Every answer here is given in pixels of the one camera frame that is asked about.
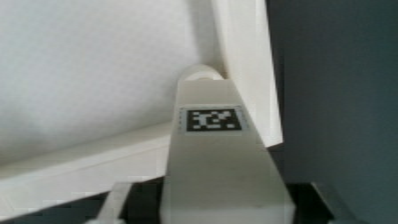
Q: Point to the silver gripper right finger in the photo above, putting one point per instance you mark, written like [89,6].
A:
[343,216]

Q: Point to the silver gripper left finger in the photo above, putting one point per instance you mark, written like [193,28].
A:
[108,214]

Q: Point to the white desk leg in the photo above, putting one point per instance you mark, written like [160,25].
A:
[222,185]

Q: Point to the white desk top tray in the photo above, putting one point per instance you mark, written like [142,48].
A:
[92,56]

